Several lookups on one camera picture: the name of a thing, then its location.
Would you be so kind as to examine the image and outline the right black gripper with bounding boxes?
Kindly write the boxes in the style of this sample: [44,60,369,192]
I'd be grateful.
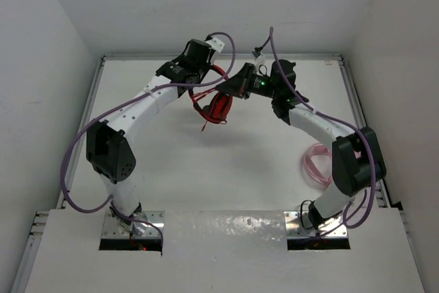
[215,62,279,99]

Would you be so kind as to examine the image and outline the red black headphones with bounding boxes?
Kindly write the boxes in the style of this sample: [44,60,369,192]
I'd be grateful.
[187,63,234,125]

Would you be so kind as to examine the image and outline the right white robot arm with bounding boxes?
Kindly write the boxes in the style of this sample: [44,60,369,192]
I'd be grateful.
[215,59,387,230]

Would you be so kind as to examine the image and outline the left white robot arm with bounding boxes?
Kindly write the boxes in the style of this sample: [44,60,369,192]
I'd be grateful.
[86,37,224,232]

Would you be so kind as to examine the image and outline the pink headphones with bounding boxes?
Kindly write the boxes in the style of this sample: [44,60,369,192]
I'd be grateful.
[301,143,332,189]

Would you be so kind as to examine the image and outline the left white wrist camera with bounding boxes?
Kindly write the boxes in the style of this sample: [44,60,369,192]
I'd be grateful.
[204,36,225,54]

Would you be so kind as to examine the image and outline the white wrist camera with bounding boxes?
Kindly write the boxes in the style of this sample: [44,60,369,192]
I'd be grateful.
[204,36,225,54]
[251,47,265,73]

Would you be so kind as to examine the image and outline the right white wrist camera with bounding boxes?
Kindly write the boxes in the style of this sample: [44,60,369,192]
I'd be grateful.
[251,47,265,73]

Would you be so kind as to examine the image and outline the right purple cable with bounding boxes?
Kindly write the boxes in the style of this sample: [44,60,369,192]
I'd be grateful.
[269,26,377,239]

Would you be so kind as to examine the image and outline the purple cable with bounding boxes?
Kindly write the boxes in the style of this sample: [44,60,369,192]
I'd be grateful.
[60,31,237,246]
[269,26,377,239]

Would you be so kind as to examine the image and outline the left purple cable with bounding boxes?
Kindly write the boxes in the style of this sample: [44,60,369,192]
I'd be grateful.
[60,31,237,246]

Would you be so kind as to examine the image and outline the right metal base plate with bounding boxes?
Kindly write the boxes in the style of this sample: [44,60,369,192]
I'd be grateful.
[283,210,350,239]

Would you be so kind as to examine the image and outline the metal base plate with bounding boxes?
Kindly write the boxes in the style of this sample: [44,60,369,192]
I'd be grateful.
[283,210,350,239]
[101,211,165,239]

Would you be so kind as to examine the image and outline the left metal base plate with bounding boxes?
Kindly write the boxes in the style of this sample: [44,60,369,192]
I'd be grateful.
[101,211,165,239]

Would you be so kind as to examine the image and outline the aluminium table frame rail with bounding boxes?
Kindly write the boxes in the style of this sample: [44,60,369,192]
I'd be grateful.
[10,53,405,293]

